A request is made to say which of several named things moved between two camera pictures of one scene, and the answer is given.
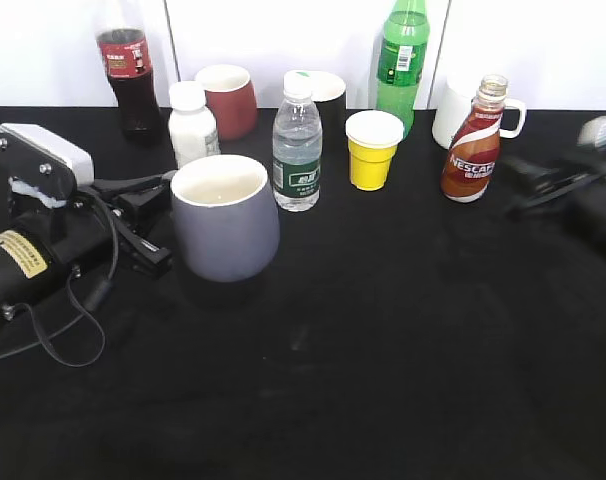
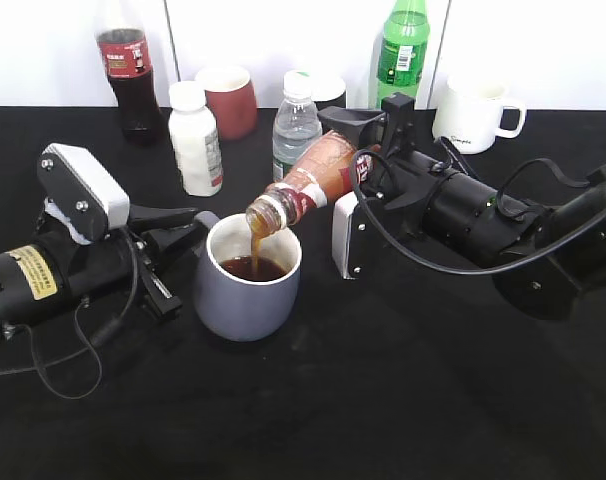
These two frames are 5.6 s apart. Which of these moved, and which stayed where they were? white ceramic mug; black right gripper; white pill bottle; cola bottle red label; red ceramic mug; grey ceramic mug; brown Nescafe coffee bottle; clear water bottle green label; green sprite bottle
Moved: brown Nescafe coffee bottle; grey ceramic mug; black right gripper
Stayed: white pill bottle; clear water bottle green label; red ceramic mug; cola bottle red label; white ceramic mug; green sprite bottle
